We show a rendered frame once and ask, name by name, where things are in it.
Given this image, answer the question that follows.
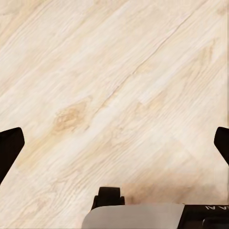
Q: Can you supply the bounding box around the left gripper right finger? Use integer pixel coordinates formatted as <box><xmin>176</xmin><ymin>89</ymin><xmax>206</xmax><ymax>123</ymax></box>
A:
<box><xmin>214</xmin><ymin>127</ymin><xmax>229</xmax><ymax>165</ymax></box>

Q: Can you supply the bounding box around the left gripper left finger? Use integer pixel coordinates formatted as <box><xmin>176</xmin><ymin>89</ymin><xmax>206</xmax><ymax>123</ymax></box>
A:
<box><xmin>0</xmin><ymin>127</ymin><xmax>25</xmax><ymax>184</ymax></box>

